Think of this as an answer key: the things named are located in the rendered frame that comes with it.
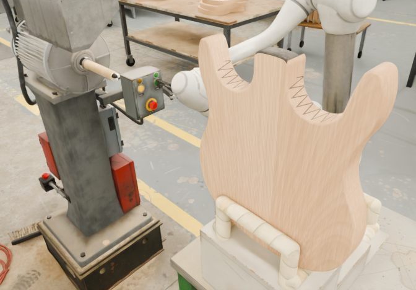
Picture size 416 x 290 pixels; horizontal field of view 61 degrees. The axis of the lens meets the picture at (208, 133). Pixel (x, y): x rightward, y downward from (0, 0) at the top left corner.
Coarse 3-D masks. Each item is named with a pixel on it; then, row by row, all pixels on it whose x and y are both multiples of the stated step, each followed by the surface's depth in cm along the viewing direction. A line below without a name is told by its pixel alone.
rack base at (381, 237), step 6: (378, 234) 98; (384, 234) 97; (372, 240) 96; (378, 240) 96; (384, 240) 96; (372, 246) 94; (378, 246) 94; (372, 252) 92; (372, 258) 92; (366, 264) 90
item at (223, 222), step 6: (216, 210) 73; (216, 216) 74; (222, 216) 73; (216, 222) 75; (222, 222) 74; (228, 222) 75; (216, 228) 76; (222, 228) 75; (228, 228) 75; (216, 234) 77; (222, 234) 76; (228, 234) 76; (222, 240) 77
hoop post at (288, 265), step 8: (288, 256) 61; (296, 256) 61; (280, 264) 64; (288, 264) 62; (296, 264) 63; (280, 272) 65; (288, 272) 64; (296, 272) 64; (280, 280) 66; (288, 288) 66
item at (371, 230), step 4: (376, 224) 96; (368, 228) 95; (372, 228) 95; (376, 228) 95; (368, 232) 94; (372, 232) 94; (376, 232) 96; (364, 236) 93; (368, 236) 93; (372, 236) 94; (364, 240) 92; (368, 240) 93
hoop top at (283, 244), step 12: (216, 204) 73; (228, 204) 71; (228, 216) 71; (240, 216) 68; (252, 216) 68; (252, 228) 66; (264, 228) 65; (264, 240) 65; (276, 240) 63; (288, 240) 62; (288, 252) 61
